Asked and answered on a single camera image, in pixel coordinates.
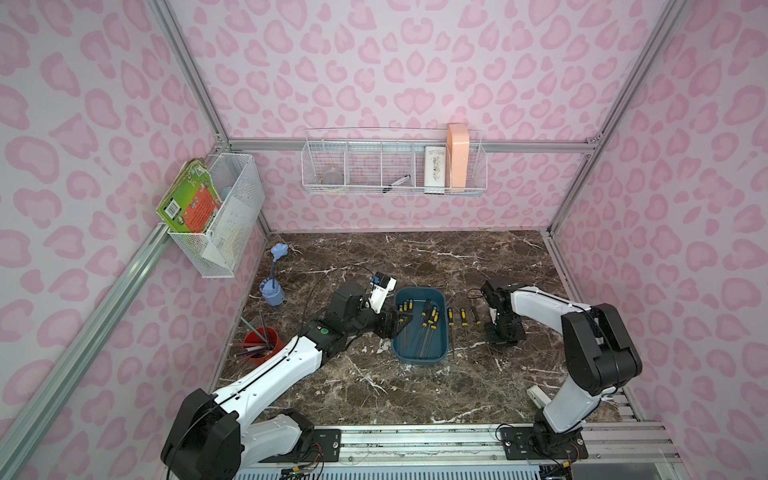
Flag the white wire wall basket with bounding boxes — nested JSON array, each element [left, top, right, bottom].
[[301, 127, 488, 196]]

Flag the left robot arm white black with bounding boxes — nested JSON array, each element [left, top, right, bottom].
[[160, 273, 404, 479]]

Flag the blue desk lamp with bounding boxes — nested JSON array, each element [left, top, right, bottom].
[[259, 243, 288, 307]]

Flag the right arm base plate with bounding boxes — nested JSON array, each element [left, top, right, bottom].
[[495, 423, 589, 462]]

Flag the red pen cup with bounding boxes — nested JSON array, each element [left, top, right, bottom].
[[233, 313, 284, 365]]

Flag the white paper in mesh basket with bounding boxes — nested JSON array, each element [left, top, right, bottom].
[[202, 195, 257, 271]]

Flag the green red booklet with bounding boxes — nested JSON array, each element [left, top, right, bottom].
[[156, 158, 223, 234]]

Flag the teal plastic storage box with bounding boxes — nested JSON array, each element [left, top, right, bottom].
[[392, 287, 450, 366]]

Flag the white card in basket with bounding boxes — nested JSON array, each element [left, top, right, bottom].
[[423, 146, 447, 194]]

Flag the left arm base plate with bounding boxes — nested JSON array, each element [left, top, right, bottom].
[[261, 428, 342, 463]]

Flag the grey pen in basket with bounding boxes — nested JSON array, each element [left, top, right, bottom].
[[382, 175, 411, 194]]

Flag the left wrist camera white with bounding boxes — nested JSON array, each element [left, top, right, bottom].
[[369, 272, 397, 314]]

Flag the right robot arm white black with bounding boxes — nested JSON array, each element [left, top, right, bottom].
[[480, 278, 643, 437]]

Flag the pink box in basket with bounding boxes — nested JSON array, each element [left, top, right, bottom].
[[446, 123, 470, 192]]

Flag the white mesh side basket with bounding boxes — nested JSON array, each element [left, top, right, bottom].
[[156, 153, 266, 278]]

